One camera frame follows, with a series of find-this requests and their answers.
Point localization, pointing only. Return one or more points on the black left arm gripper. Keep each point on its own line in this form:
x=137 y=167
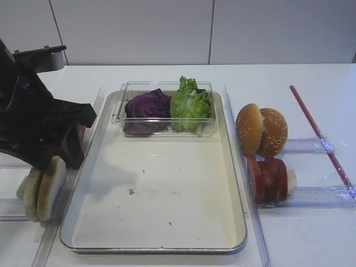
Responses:
x=30 y=113

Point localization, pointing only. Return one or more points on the bun slice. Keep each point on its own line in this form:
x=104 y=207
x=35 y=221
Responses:
x=28 y=193
x=52 y=180

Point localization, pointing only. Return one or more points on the tomato slices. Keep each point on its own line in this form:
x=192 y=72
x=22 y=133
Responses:
x=54 y=139

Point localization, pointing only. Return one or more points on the green lettuce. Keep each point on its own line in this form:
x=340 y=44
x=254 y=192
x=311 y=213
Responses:
x=189 y=105

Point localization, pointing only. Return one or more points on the middle meat patty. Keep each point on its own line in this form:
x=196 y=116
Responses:
x=270 y=172

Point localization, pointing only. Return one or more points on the inner meat patty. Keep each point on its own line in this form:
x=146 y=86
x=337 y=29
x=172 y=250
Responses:
x=282 y=192

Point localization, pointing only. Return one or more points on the clear plastic vegetable box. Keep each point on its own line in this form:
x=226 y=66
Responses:
x=135 y=88

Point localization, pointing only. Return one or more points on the purple cabbage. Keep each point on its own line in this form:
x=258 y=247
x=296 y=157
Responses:
x=154 y=104

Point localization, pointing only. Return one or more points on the metal tray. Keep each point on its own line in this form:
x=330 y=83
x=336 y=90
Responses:
x=156 y=195

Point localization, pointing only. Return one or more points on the rear sesame bun top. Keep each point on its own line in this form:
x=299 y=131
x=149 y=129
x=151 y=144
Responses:
x=249 y=125

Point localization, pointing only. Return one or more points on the sesame bun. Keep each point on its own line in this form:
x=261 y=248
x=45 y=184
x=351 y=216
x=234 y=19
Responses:
x=274 y=134
x=249 y=125

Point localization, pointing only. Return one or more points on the front sesame bun top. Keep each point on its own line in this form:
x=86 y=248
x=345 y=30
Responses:
x=274 y=134

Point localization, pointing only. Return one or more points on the red strip on table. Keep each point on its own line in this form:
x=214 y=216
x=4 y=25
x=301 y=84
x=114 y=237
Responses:
x=345 y=179

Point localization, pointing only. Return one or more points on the clear rail under tomatoes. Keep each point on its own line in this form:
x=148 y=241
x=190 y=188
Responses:
x=10 y=162

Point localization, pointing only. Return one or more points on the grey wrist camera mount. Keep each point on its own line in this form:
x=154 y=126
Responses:
x=45 y=59

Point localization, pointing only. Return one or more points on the clear rail under bun bottoms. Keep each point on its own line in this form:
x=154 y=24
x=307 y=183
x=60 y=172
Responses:
x=13 y=210

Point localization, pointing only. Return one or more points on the clear long left guide rail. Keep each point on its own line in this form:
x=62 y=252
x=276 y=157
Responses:
x=51 y=229

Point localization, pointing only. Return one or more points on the clear long guide rail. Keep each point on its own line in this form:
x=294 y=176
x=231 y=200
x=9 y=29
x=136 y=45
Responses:
x=253 y=213
x=51 y=229

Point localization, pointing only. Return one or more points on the clear long right guide rail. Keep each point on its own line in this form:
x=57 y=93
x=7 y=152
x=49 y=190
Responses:
x=253 y=213

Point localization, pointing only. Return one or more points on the clear rail under buns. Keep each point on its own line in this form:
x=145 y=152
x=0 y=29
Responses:
x=313 y=145

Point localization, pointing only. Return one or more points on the clear rail under patties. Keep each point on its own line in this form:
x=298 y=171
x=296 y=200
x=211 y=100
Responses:
x=314 y=197

